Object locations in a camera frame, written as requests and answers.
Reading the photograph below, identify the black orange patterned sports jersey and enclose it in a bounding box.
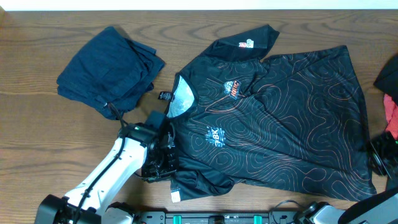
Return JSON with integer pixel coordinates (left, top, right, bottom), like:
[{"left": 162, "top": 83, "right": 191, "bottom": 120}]
[{"left": 167, "top": 25, "right": 376, "bottom": 202}]

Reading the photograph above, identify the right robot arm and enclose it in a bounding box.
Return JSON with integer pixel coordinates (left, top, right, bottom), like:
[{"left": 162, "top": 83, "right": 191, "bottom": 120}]
[{"left": 297, "top": 132, "right": 397, "bottom": 224}]

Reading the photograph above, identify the folded dark blue garment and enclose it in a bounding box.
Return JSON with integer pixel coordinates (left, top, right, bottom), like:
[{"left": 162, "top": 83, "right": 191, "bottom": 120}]
[{"left": 57, "top": 26, "right": 165, "bottom": 120}]

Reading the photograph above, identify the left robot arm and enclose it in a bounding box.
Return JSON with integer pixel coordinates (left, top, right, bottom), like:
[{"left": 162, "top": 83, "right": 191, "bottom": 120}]
[{"left": 35, "top": 111, "right": 178, "bottom": 223}]

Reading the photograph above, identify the black aluminium mounting rail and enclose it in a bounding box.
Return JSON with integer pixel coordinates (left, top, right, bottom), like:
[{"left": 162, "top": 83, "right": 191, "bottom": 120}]
[{"left": 133, "top": 211, "right": 298, "bottom": 224}]

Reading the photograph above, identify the black fabric at right edge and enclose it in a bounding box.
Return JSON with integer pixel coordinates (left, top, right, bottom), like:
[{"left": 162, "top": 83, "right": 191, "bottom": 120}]
[{"left": 374, "top": 54, "right": 398, "bottom": 104}]

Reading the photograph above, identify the red cloth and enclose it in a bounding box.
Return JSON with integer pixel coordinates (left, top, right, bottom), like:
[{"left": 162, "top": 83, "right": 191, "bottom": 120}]
[{"left": 384, "top": 94, "right": 398, "bottom": 140}]

